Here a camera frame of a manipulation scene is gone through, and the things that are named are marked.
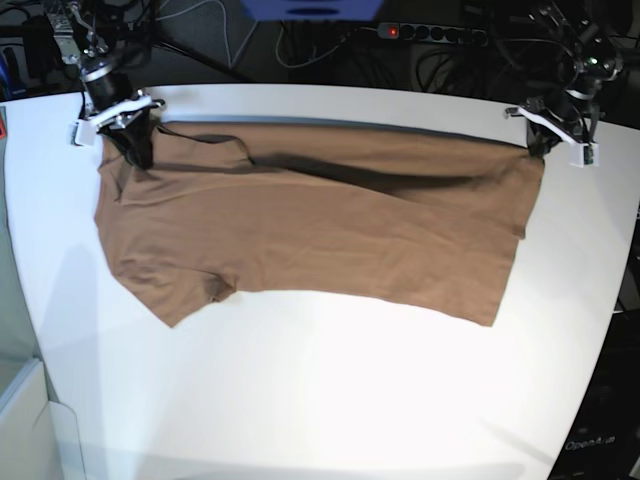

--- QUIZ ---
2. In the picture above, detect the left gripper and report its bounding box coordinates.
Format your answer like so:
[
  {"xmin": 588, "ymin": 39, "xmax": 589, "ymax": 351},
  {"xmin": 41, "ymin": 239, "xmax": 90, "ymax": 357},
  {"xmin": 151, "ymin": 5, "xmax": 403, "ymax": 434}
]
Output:
[{"xmin": 504, "ymin": 97, "xmax": 599, "ymax": 158}]

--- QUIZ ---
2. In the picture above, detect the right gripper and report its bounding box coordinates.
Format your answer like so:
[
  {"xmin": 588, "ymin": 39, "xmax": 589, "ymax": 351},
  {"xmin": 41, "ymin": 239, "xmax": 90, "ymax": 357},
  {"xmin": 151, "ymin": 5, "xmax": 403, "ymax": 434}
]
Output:
[{"xmin": 79, "ymin": 89, "xmax": 165, "ymax": 169}]

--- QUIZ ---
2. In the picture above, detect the brown T-shirt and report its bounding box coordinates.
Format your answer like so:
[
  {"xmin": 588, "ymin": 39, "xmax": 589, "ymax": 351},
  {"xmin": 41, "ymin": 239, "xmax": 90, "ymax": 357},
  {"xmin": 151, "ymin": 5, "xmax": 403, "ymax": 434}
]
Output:
[{"xmin": 95, "ymin": 122, "xmax": 545, "ymax": 326}]

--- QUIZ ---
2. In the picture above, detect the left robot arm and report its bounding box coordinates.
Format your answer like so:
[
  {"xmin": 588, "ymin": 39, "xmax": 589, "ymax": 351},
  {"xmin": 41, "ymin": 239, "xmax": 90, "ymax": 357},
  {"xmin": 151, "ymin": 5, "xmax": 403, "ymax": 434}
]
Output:
[{"xmin": 504, "ymin": 1, "xmax": 624, "ymax": 167}]

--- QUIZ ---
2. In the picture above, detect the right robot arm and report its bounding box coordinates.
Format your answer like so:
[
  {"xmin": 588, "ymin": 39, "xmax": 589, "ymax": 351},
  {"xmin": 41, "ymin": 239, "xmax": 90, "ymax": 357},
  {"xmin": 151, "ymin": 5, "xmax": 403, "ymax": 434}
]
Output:
[{"xmin": 41, "ymin": 1, "xmax": 165, "ymax": 170}]

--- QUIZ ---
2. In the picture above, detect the black power strip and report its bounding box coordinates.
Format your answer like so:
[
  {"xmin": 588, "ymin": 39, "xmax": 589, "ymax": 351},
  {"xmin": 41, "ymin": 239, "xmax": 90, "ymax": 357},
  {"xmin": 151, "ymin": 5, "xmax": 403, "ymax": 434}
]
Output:
[{"xmin": 374, "ymin": 22, "xmax": 488, "ymax": 47}]

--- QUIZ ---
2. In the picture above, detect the blue box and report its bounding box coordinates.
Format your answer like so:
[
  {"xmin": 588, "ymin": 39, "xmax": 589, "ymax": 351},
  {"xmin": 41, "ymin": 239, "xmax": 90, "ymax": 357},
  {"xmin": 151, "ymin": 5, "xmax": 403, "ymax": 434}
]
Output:
[{"xmin": 242, "ymin": 0, "xmax": 384, "ymax": 21}]

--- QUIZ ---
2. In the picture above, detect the white cabinet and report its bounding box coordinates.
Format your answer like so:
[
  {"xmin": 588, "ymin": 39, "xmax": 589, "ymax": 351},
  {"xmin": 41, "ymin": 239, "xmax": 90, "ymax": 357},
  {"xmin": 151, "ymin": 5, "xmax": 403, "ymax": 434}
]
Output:
[{"xmin": 1, "ymin": 358, "xmax": 87, "ymax": 480}]

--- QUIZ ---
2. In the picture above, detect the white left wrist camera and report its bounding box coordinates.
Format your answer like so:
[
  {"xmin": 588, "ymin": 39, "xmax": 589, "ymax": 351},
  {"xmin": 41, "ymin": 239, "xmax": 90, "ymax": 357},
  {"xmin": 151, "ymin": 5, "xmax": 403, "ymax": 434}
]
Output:
[{"xmin": 570, "ymin": 142, "xmax": 600, "ymax": 168}]

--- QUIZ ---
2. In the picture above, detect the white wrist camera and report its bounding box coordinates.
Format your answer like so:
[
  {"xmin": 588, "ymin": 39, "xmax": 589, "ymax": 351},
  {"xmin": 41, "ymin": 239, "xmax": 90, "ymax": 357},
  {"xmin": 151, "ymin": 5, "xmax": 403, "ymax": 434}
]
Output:
[
  {"xmin": 69, "ymin": 119, "xmax": 97, "ymax": 147},
  {"xmin": 570, "ymin": 142, "xmax": 600, "ymax": 168}
]

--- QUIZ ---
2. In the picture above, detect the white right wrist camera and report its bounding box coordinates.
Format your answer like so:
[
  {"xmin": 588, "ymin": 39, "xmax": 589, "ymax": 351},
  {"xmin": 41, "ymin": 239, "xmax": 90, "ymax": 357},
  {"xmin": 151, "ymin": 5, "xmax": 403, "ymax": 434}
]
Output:
[{"xmin": 69, "ymin": 119, "xmax": 97, "ymax": 147}]

